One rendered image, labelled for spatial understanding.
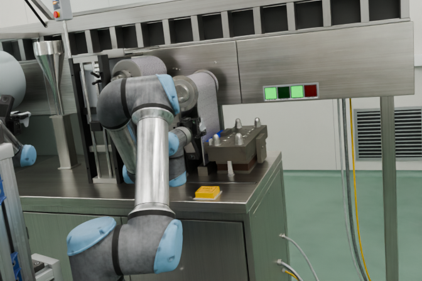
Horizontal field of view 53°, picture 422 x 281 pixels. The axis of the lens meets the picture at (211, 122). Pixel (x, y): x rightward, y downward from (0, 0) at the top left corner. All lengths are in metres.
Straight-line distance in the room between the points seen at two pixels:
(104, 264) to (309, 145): 3.57
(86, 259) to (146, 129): 0.35
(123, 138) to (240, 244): 0.57
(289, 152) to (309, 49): 2.64
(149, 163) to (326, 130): 3.41
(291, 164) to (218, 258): 2.98
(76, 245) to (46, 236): 0.97
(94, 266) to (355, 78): 1.33
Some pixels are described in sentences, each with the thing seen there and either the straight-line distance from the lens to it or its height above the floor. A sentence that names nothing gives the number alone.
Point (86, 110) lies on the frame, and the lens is 1.84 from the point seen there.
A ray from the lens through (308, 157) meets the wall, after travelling 4.45.
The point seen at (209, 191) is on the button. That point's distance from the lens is 1.51.
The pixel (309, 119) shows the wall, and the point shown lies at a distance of 4.35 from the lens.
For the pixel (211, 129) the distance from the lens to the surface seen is 1.87.
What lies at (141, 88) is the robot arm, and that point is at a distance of 1.16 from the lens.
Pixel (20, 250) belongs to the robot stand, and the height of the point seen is 0.99.
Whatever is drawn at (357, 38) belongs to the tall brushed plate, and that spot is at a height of 1.39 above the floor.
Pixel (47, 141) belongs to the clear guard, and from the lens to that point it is 2.53.
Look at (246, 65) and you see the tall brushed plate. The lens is 1.97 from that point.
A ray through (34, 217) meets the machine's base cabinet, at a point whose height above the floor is 0.79.
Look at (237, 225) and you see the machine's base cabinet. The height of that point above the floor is 0.80.
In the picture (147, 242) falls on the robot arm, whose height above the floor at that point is 1.01.
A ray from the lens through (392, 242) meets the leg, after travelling 2.31.
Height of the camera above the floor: 1.43
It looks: 10 degrees down
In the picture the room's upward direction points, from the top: 6 degrees counter-clockwise
